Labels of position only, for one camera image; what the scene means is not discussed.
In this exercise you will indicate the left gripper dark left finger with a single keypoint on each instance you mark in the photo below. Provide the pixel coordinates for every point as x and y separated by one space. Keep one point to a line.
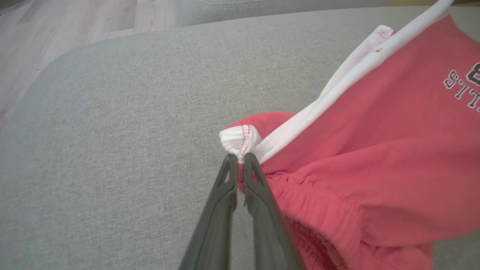
215 225

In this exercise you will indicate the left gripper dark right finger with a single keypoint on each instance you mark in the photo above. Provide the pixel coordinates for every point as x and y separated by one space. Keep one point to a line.
268 225

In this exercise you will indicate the red basketball shorts white stripe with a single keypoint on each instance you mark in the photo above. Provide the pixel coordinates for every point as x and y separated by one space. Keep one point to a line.
375 150

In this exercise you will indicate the grey fabric ottoman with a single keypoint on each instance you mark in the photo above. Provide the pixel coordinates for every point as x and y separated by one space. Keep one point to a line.
112 150

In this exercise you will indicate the large grey sofa seat cushion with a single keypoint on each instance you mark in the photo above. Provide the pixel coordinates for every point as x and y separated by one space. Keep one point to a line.
262 9

